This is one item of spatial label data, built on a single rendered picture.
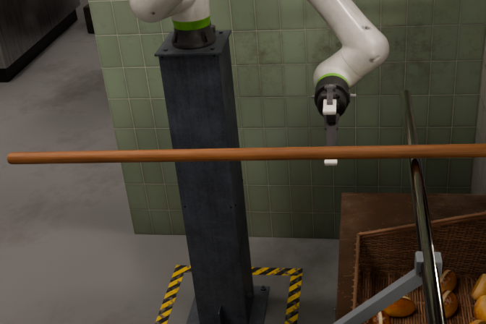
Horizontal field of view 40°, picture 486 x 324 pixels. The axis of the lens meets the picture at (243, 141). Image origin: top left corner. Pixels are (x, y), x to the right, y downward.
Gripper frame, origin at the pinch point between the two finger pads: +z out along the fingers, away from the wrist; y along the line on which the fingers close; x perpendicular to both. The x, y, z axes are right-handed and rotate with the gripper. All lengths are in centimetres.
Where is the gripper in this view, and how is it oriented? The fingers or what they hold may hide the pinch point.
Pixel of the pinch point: (330, 137)
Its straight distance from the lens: 157.5
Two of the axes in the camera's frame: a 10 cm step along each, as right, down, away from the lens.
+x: -9.9, 0.1, 1.6
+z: -1.3, 4.8, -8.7
